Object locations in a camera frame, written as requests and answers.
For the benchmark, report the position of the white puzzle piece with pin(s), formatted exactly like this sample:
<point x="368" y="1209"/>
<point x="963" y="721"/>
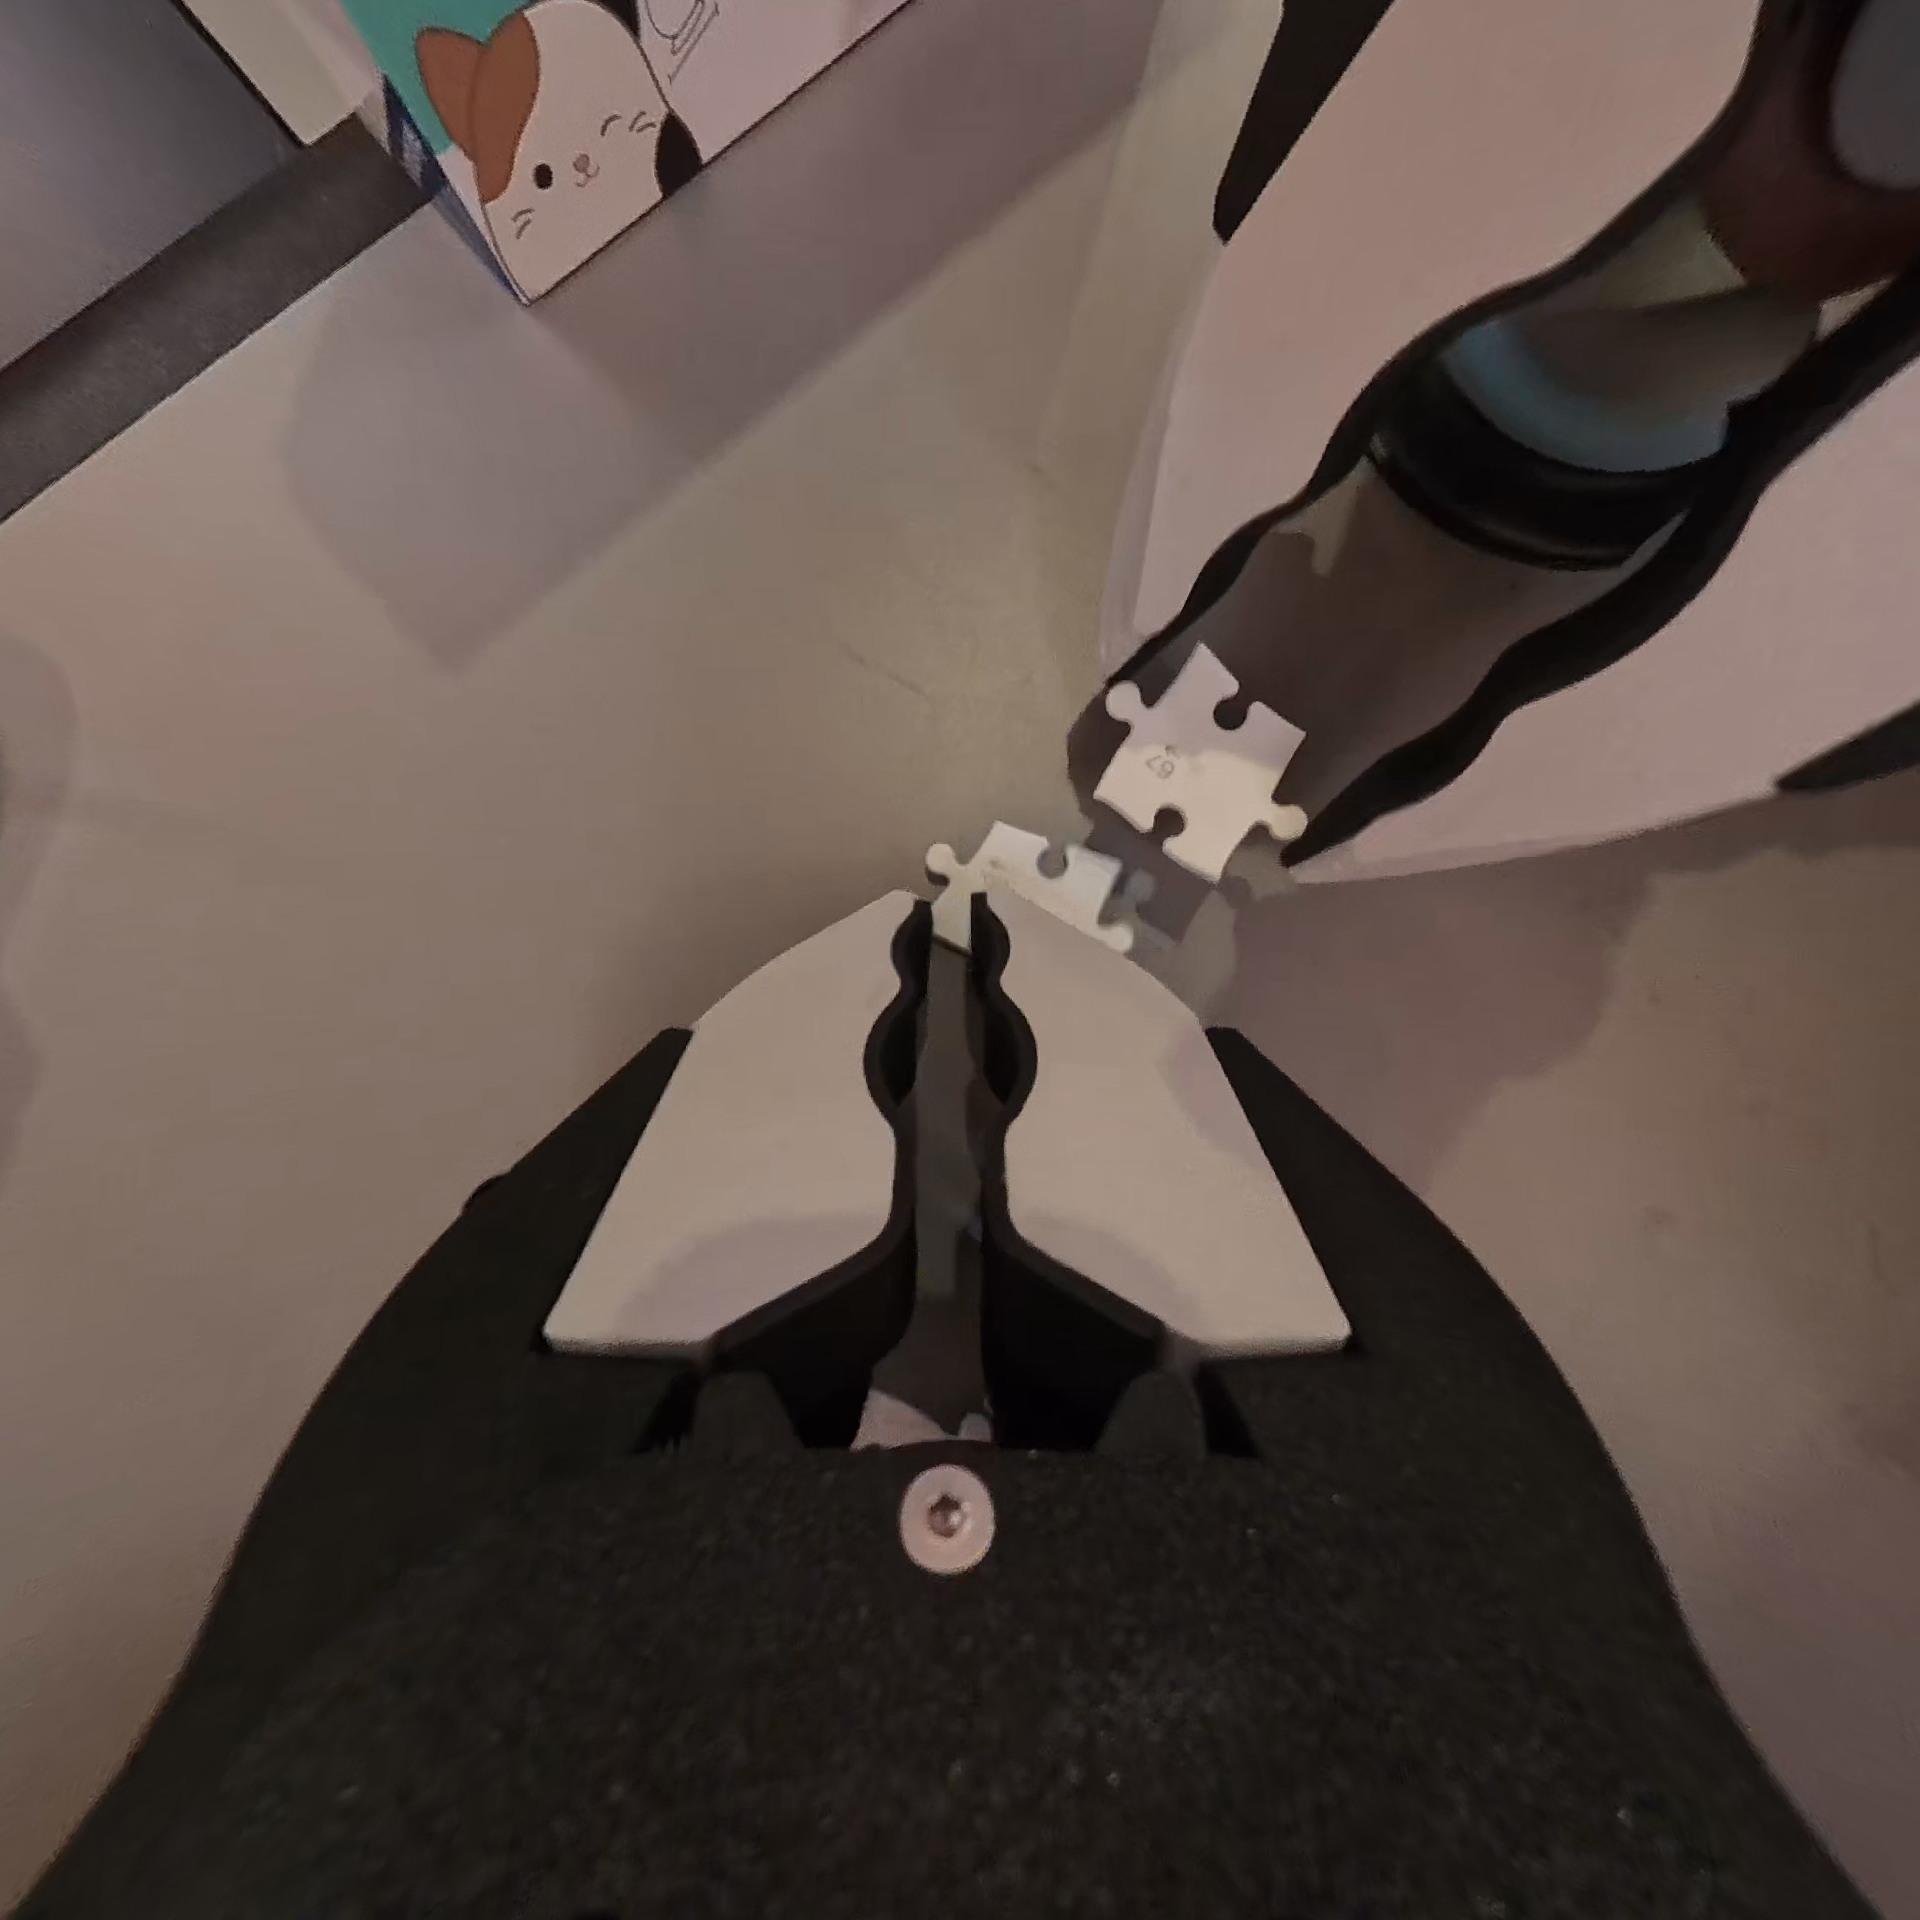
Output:
<point x="1192" y="764"/>
<point x="1021" y="870"/>

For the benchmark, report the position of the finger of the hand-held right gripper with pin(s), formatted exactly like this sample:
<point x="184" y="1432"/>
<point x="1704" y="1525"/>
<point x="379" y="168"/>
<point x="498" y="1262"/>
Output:
<point x="1425" y="165"/>
<point x="1724" y="675"/>

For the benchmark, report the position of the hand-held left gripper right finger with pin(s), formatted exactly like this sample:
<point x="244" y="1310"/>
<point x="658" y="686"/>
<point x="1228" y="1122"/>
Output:
<point x="1154" y="1184"/>

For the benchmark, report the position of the colourful puzzle ball box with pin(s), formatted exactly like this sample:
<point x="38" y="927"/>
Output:
<point x="600" y="134"/>

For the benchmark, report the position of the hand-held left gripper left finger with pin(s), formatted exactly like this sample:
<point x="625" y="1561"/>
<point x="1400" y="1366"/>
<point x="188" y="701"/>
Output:
<point x="734" y="1184"/>

